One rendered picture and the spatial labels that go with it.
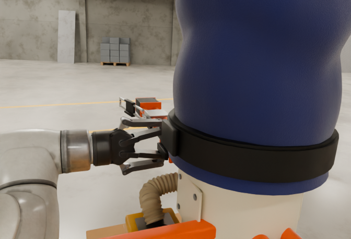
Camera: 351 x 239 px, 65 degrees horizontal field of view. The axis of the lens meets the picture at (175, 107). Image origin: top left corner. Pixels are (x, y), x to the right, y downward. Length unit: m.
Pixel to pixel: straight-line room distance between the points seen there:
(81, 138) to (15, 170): 0.13
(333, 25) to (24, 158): 0.51
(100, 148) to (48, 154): 0.10
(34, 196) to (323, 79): 0.46
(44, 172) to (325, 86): 0.47
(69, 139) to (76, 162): 0.05
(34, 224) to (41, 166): 0.11
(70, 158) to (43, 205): 0.10
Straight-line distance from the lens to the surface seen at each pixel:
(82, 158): 0.58
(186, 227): 0.37
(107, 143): 0.59
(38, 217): 0.52
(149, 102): 0.93
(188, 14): 0.33
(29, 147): 0.57
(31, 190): 0.54
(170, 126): 0.34
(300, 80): 0.30
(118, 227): 1.52
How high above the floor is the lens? 1.47
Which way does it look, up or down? 14 degrees down
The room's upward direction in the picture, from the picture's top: 3 degrees clockwise
